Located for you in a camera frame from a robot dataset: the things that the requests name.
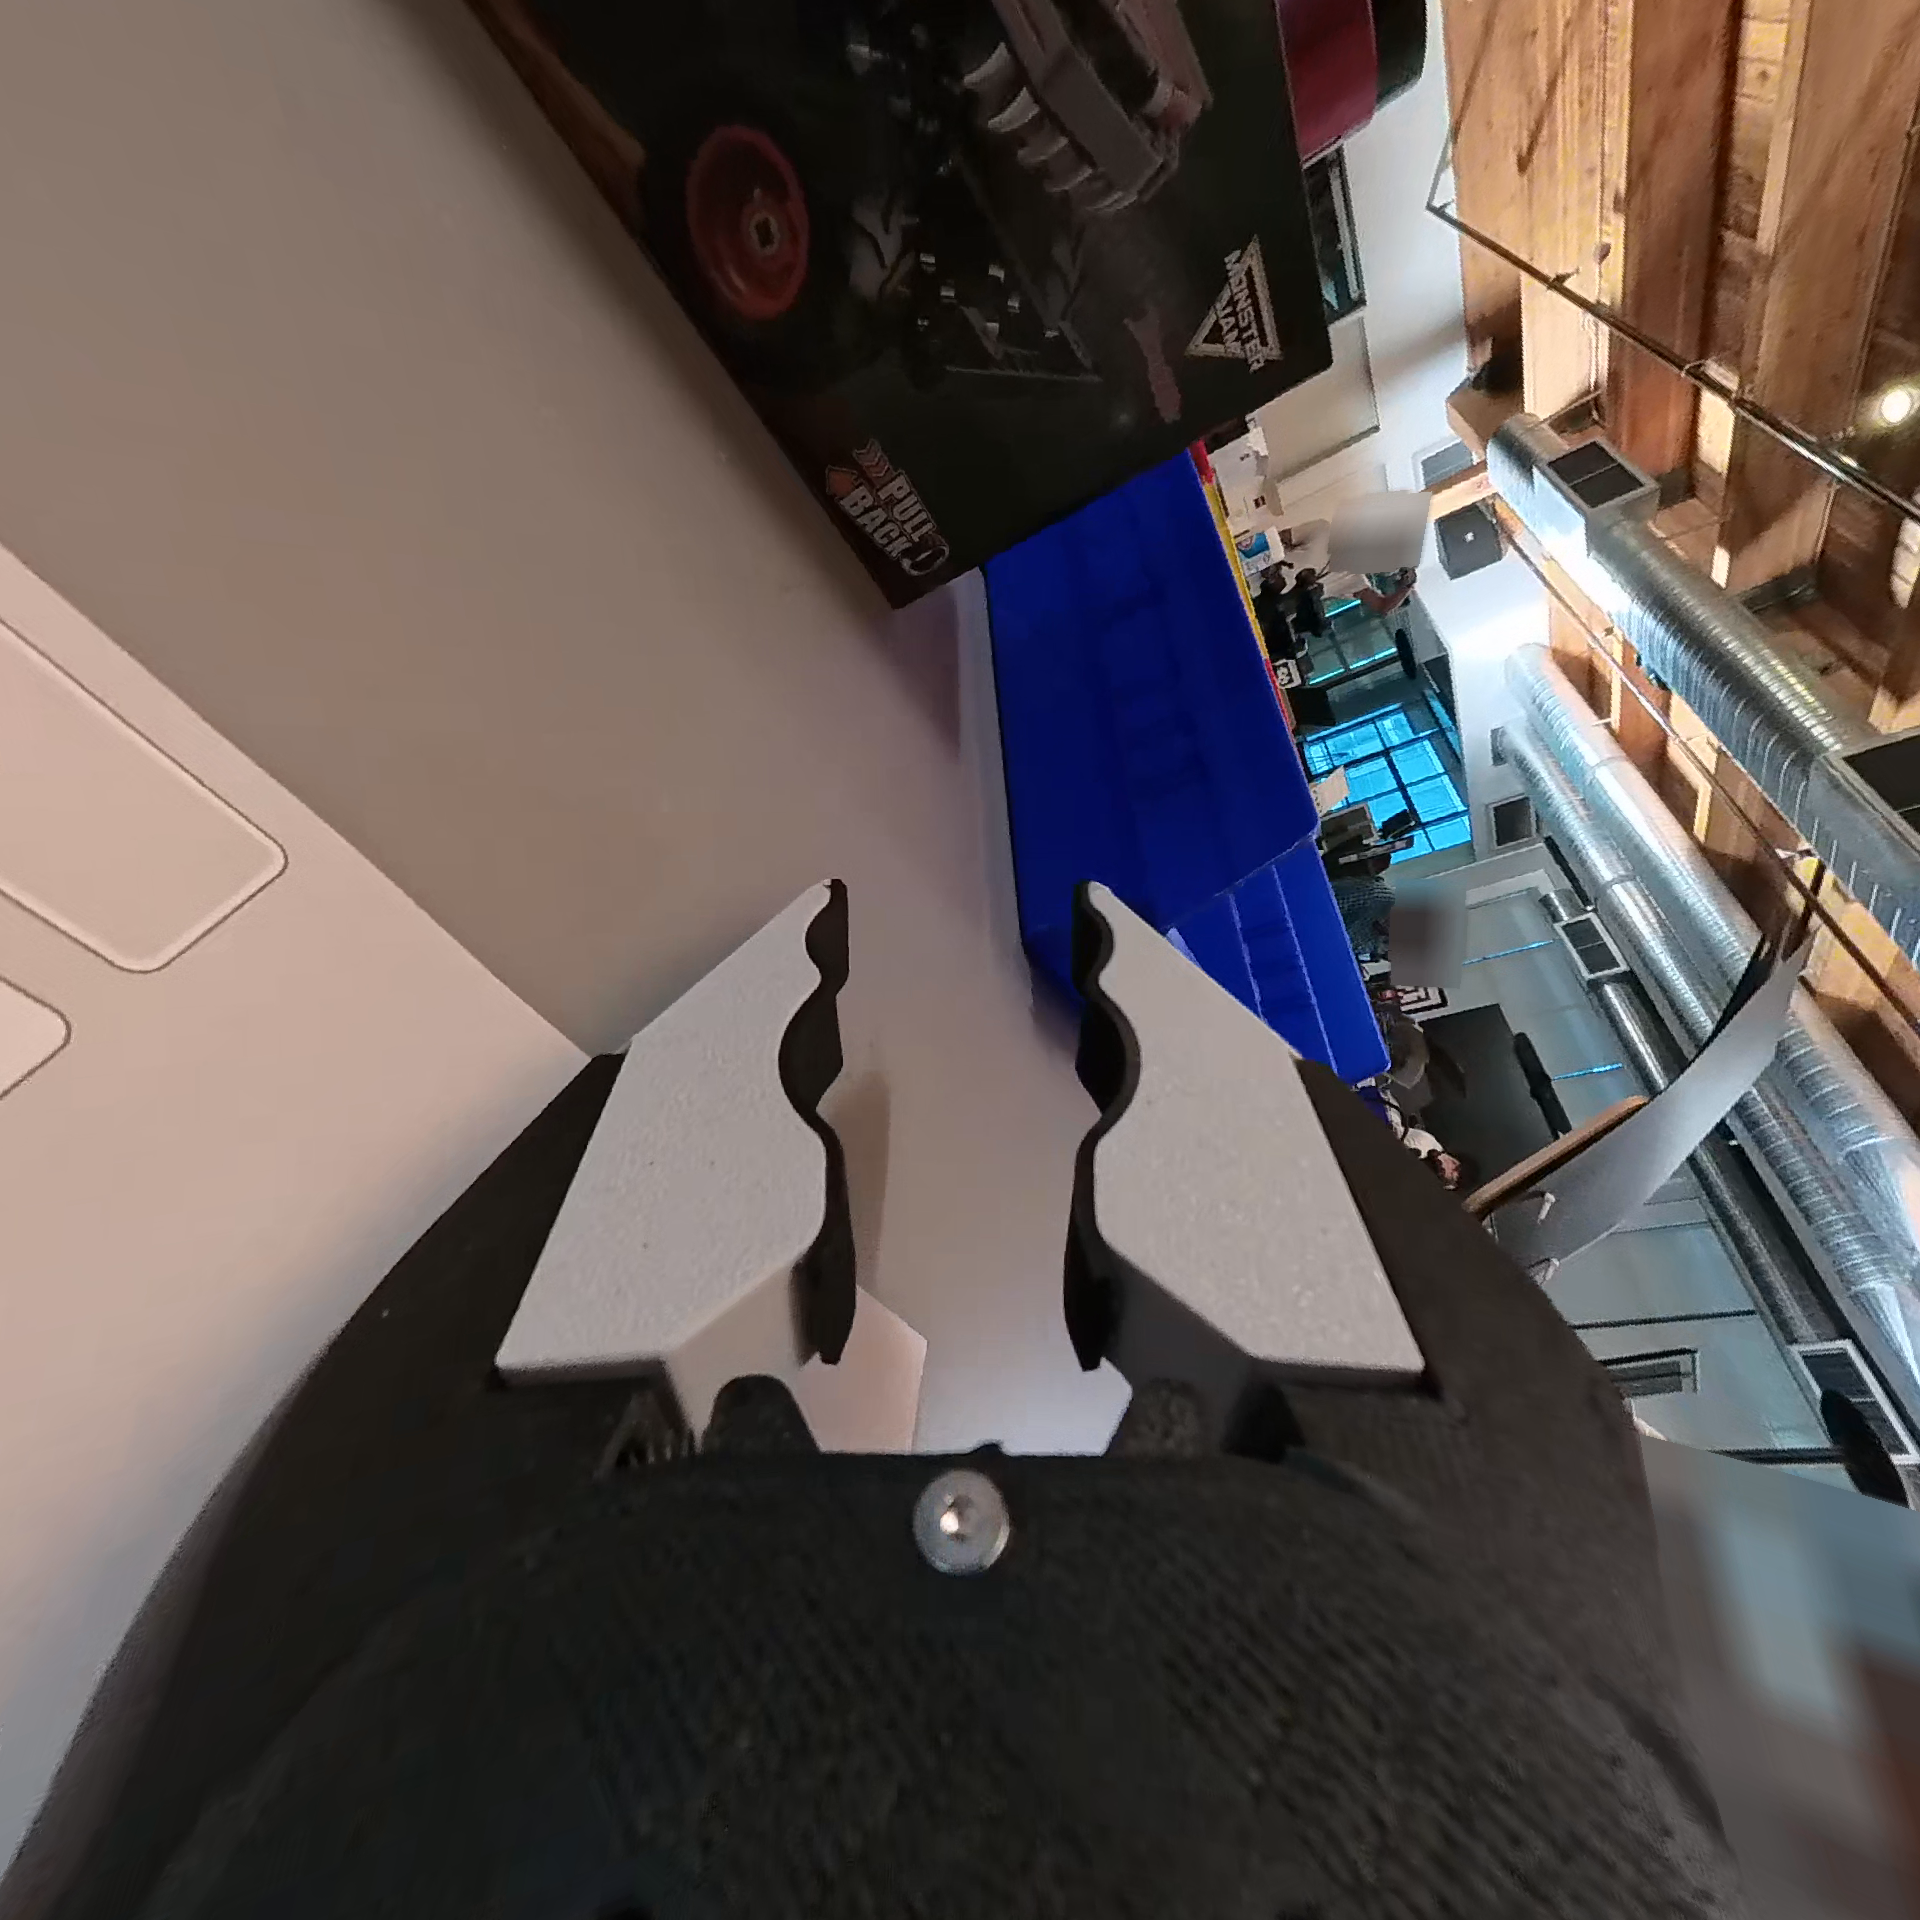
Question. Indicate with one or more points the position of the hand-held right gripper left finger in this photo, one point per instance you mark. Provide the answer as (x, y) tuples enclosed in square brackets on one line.
[(676, 1200)]

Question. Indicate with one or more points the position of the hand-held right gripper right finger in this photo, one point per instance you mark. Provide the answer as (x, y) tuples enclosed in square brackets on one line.
[(1244, 1215)]

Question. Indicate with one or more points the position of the blue plastic bin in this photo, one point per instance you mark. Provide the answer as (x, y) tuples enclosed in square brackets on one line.
[(1289, 961), (1125, 720)]

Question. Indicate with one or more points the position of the white moulded tray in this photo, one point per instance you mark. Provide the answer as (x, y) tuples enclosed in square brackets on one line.
[(224, 1080)]

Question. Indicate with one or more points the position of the black toy truck box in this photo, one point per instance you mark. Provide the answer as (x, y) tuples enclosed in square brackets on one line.
[(975, 301)]

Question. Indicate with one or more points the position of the red and black container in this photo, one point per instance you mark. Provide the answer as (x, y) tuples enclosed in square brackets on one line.
[(1349, 77)]

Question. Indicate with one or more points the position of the silver ventilation duct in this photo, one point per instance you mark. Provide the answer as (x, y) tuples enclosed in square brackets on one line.
[(1694, 629), (1694, 914)]

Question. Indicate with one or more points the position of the black wall speaker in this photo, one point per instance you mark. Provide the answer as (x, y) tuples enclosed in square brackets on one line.
[(1468, 538)]

